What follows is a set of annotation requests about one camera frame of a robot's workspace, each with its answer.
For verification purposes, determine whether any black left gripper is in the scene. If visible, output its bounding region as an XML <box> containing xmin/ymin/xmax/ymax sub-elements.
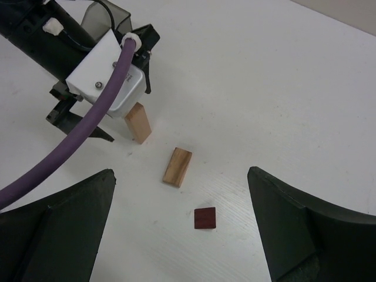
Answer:
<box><xmin>1</xmin><ymin>1</ymin><xmax>160</xmax><ymax>142</ymax></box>

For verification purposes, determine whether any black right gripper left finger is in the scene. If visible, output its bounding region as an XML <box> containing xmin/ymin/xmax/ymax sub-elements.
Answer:
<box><xmin>1</xmin><ymin>169</ymin><xmax>116</xmax><ymax>281</ymax></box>

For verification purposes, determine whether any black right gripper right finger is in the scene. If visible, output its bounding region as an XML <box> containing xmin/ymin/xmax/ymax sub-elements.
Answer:
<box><xmin>247</xmin><ymin>166</ymin><xmax>375</xmax><ymax>281</ymax></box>

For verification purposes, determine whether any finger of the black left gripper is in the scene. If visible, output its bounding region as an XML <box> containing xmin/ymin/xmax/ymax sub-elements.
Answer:
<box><xmin>143</xmin><ymin>57</ymin><xmax>152</xmax><ymax>94</ymax></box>

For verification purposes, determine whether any smoky transparent plastic bin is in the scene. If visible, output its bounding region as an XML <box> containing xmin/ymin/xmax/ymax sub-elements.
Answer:
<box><xmin>80</xmin><ymin>1</ymin><xmax>132</xmax><ymax>42</ymax></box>

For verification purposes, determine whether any plain light wood block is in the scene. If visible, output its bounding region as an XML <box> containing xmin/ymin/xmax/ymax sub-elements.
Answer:
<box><xmin>125</xmin><ymin>102</ymin><xmax>152</xmax><ymax>145</ymax></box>

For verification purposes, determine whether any dark red wood block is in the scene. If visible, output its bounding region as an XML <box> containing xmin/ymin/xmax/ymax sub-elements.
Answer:
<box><xmin>194</xmin><ymin>207</ymin><xmax>216</xmax><ymax>229</ymax></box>

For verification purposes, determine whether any striped light wood block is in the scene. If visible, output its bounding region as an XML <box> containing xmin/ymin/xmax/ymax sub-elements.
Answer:
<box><xmin>162</xmin><ymin>147</ymin><xmax>193</xmax><ymax>188</ymax></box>

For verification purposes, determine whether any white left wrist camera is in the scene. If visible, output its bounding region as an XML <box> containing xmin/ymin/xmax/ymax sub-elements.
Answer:
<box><xmin>66</xmin><ymin>31</ymin><xmax>146</xmax><ymax>118</ymax></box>

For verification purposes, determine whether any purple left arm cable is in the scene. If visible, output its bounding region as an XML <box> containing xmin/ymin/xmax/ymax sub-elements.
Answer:
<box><xmin>0</xmin><ymin>33</ymin><xmax>143</xmax><ymax>211</ymax></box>

